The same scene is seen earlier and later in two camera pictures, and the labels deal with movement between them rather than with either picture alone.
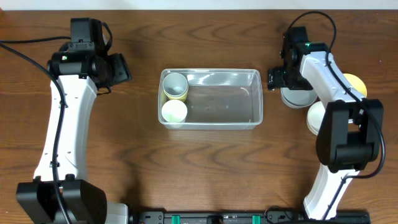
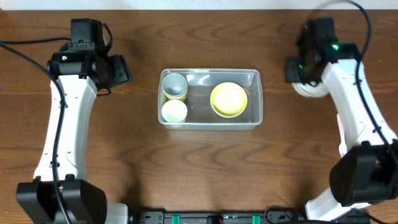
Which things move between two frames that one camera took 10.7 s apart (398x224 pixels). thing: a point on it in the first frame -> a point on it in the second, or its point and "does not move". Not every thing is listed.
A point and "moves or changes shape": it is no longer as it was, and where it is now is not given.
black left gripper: (119, 69) does not move
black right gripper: (277, 78) -> (293, 70)
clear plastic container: (217, 99) does not move
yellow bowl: (356, 83) moves or changes shape
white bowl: (315, 117) moves or changes shape
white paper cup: (174, 111) does not move
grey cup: (175, 84) does not move
